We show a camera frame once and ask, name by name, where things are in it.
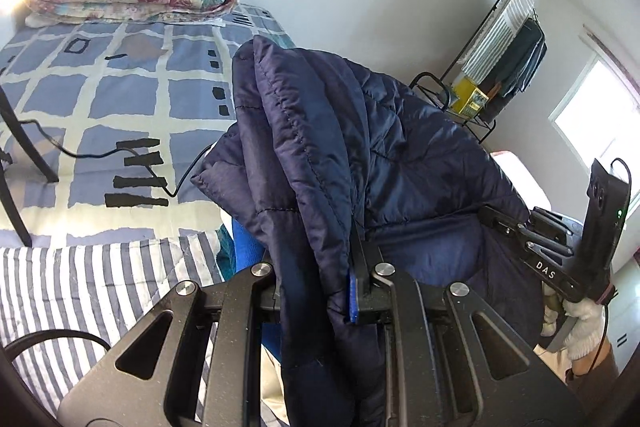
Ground navy quilted down jacket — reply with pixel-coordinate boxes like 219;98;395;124
193;36;544;426

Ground black clothes rack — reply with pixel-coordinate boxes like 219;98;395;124
408;0;548;145

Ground dark clothes on rack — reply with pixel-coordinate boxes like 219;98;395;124
480;18;547;124

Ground right hand white glove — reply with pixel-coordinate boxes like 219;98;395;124
539;284;605;361

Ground blue garment on pile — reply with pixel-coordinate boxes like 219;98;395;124
230;219;282;363

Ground window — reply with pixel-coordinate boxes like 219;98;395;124
550;27;639;180

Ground striped blue white quilt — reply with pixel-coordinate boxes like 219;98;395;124
0;229;237;417

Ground yellow box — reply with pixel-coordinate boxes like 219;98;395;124
450;77;489;119

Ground striped cloth on rack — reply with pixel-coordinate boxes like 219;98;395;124
457;0;535;84

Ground blue checkered bed sheet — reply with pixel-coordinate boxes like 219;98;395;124
1;5;292;248

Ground black tripod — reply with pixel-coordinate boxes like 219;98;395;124
0;85;61;249

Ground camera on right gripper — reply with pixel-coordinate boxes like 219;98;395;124
577;158;631;303

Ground black power cable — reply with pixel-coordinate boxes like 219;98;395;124
14;118;227;198

